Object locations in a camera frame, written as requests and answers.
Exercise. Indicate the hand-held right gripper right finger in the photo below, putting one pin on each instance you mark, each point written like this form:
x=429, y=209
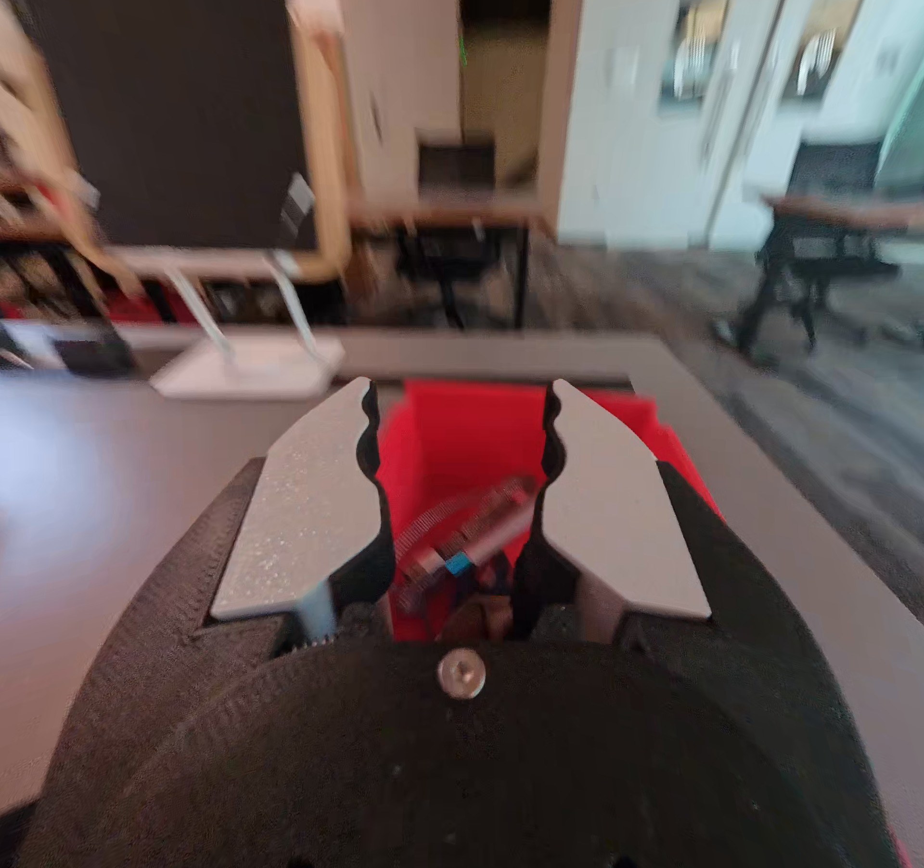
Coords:
x=613, y=507

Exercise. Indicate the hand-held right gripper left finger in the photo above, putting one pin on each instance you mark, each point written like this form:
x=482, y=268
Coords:
x=303, y=507

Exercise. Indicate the red plastic bin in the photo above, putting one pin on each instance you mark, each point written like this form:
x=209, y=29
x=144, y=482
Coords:
x=455, y=442

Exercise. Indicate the black flat device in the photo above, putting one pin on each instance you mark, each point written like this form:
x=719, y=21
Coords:
x=72, y=352

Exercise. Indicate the wooden table with black legs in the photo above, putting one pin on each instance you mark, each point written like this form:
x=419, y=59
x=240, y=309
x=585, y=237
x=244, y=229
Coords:
x=447, y=217

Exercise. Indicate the black office chair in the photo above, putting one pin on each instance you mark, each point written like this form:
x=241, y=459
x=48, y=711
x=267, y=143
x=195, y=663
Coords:
x=830, y=233
x=456, y=161

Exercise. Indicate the wooden desk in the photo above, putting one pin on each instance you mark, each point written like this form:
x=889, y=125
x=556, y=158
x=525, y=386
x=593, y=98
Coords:
x=852, y=211

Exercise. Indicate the framed wall picture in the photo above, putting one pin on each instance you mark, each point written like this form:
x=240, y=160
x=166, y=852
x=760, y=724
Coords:
x=823, y=45
x=694, y=45

